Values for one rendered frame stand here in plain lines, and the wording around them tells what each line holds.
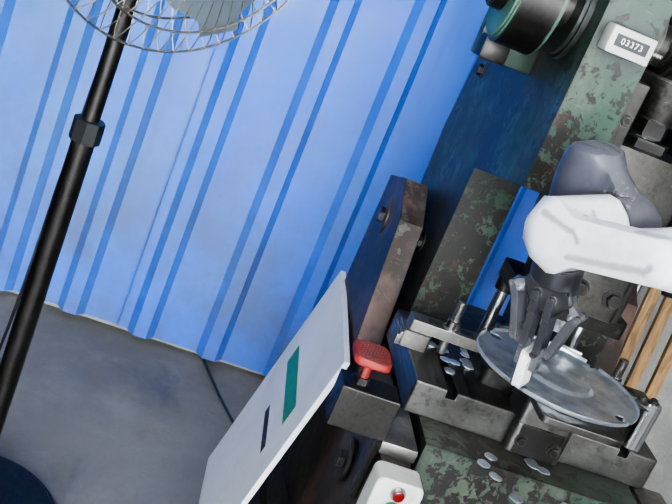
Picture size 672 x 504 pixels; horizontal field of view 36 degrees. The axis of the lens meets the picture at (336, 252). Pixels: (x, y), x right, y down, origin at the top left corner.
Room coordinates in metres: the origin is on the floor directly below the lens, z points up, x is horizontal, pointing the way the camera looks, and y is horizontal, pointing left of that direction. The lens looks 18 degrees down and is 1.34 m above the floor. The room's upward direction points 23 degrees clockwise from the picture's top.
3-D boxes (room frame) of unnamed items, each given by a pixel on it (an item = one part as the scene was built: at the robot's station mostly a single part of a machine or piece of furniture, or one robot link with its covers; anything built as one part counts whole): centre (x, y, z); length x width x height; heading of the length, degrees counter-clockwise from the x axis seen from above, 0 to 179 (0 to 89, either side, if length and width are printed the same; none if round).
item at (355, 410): (1.45, -0.13, 0.62); 0.10 x 0.06 x 0.20; 100
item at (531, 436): (1.56, -0.43, 0.72); 0.25 x 0.14 x 0.14; 10
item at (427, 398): (1.73, -0.40, 0.68); 0.45 x 0.30 x 0.06; 100
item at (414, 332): (1.70, -0.23, 0.76); 0.17 x 0.06 x 0.10; 100
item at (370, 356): (1.45, -0.11, 0.72); 0.07 x 0.06 x 0.08; 10
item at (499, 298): (1.78, -0.31, 0.81); 0.02 x 0.02 x 0.14
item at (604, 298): (1.69, -0.40, 1.04); 0.17 x 0.15 x 0.30; 10
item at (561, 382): (1.61, -0.42, 0.78); 0.29 x 0.29 x 0.01
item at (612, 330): (1.74, -0.40, 0.86); 0.20 x 0.16 x 0.05; 100
